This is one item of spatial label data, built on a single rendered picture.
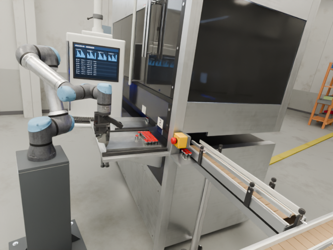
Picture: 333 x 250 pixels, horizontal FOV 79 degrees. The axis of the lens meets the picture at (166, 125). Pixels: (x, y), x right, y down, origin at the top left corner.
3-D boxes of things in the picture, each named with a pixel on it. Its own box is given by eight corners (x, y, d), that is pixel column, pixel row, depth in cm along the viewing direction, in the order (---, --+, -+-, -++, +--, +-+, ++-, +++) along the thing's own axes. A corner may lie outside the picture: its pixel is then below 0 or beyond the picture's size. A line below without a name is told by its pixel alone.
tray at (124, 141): (147, 135, 150) (147, 130, 149) (160, 150, 128) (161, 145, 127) (99, 137, 135) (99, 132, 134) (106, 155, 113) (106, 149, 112)
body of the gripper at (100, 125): (93, 130, 116) (93, 109, 112) (108, 129, 120) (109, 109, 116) (95, 135, 109) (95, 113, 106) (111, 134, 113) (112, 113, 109)
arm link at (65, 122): (45, 137, 126) (22, 46, 115) (66, 131, 139) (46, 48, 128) (58, 137, 121) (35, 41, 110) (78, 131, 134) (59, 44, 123)
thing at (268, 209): (182, 157, 130) (185, 135, 125) (201, 156, 137) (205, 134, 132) (275, 247, 72) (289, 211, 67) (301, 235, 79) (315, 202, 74)
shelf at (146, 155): (143, 121, 189) (144, 119, 188) (179, 155, 130) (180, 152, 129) (89, 122, 168) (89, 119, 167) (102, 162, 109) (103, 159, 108)
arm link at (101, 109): (110, 102, 115) (112, 106, 108) (109, 110, 116) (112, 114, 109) (96, 102, 111) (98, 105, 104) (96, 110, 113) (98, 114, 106)
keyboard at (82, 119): (114, 119, 199) (114, 117, 198) (114, 124, 186) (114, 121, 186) (70, 118, 187) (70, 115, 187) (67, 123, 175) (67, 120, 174)
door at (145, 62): (133, 79, 196) (137, 12, 178) (149, 87, 157) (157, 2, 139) (132, 79, 196) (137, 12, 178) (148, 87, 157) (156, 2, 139)
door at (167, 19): (149, 87, 157) (157, 2, 139) (175, 99, 120) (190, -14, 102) (148, 87, 156) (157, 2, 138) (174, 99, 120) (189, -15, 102)
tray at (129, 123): (145, 120, 184) (146, 117, 183) (156, 130, 162) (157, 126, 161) (108, 121, 169) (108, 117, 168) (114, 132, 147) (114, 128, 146)
